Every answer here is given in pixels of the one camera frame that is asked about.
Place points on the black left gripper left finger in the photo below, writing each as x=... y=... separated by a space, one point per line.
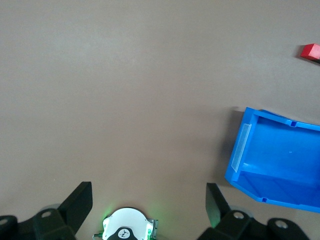
x=75 y=205

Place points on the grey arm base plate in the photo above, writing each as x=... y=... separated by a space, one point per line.
x=155 y=226

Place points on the brown table cover mat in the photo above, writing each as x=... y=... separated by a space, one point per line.
x=125 y=100

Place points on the blue plastic storage bin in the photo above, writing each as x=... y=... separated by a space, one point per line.
x=275 y=162

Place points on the red cube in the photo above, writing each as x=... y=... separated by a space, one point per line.
x=311 y=51

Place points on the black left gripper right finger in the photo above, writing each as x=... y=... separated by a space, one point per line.
x=215 y=202

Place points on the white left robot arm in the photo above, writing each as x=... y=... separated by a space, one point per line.
x=125 y=220

